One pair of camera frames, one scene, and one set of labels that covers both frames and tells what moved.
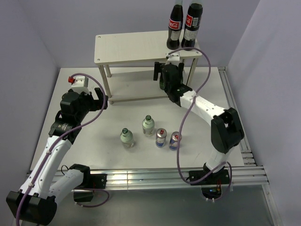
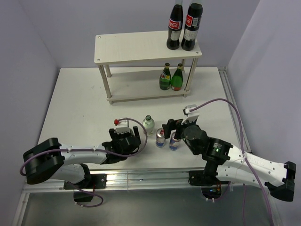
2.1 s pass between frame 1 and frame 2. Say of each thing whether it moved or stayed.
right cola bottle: stayed
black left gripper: moved
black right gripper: moved
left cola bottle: stayed
